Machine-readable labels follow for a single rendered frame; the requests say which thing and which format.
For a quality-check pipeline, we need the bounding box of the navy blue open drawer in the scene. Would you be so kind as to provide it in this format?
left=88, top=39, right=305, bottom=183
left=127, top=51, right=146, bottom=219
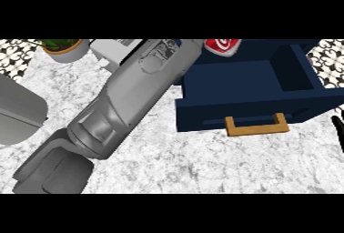
left=172, top=38, right=344, bottom=133

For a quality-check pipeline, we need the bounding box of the navy blue drawer front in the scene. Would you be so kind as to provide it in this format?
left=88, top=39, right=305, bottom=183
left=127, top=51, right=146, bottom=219
left=172, top=87, right=344, bottom=133

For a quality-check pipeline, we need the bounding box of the red and white can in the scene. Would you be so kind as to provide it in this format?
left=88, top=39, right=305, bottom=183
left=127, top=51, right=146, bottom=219
left=202, top=38, right=243, bottom=58

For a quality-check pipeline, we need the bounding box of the white appliance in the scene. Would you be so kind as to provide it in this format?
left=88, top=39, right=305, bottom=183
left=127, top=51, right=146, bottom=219
left=88, top=38, right=144, bottom=73

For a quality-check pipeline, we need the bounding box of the grey plant pot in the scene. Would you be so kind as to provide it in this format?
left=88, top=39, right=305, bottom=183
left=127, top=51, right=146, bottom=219
left=41, top=38, right=91, bottom=64

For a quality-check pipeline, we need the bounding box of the grey rounded appliance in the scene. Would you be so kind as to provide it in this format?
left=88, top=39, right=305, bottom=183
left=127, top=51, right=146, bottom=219
left=0, top=74, right=50, bottom=147

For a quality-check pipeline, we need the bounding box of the green plant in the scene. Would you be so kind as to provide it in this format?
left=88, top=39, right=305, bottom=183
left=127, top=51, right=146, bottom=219
left=38, top=38, right=81, bottom=52

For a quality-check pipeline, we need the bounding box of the wooden drawer handle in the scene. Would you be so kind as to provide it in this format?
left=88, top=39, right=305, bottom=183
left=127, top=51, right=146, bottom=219
left=223, top=112, right=292, bottom=137

